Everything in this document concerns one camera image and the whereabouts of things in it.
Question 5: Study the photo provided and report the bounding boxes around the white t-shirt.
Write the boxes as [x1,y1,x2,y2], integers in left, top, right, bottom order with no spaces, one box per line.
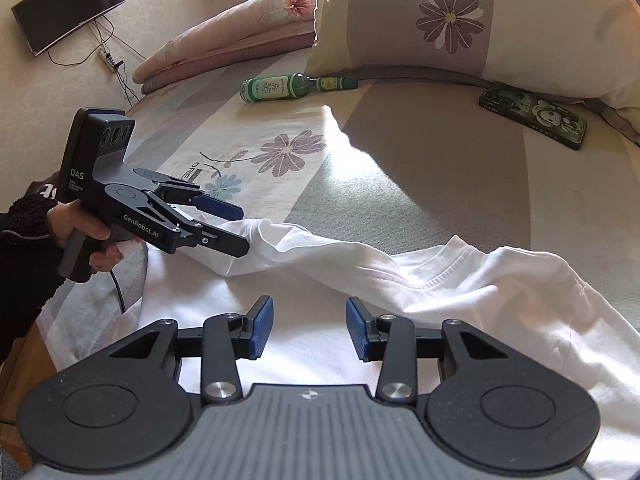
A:
[132,217,640,480]

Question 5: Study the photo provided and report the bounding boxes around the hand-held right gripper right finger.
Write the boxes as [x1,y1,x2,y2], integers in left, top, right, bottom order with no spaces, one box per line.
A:
[346,296,516,406]

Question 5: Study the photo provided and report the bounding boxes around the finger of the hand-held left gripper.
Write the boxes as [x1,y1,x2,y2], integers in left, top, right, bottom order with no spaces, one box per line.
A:
[152,175,245,221]
[142,191,250,258]

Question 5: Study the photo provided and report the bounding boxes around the phone with cartoon case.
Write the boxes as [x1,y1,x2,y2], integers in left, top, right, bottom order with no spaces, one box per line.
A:
[478,81,588,151]

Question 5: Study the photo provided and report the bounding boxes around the green glass bottle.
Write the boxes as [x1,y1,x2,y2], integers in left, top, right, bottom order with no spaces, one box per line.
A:
[241,73,359,104]

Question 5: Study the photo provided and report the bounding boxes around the floral pillow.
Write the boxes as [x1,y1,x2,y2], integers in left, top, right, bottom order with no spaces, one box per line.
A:
[304,0,640,133]

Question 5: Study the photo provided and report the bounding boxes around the folded pink floral quilt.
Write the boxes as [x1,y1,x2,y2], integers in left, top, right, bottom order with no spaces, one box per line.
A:
[132,0,321,96]

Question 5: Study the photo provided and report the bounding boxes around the black power cable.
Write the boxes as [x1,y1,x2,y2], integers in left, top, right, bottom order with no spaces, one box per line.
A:
[112,59,144,107]

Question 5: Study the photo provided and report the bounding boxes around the person's left hand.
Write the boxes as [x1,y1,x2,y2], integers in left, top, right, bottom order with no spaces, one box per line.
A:
[46,202,126,274]

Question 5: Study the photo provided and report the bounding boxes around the person's left forearm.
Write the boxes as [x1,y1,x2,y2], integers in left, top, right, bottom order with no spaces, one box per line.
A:
[0,172,68,366]

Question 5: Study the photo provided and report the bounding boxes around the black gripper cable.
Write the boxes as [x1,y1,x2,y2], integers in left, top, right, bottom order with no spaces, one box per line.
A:
[111,269,126,313]

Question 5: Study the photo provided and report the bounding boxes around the black wall television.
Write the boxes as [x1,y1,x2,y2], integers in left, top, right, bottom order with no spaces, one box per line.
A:
[11,0,126,57]

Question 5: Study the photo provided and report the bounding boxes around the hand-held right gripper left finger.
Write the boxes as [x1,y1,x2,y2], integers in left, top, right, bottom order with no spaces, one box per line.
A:
[107,296,275,407]

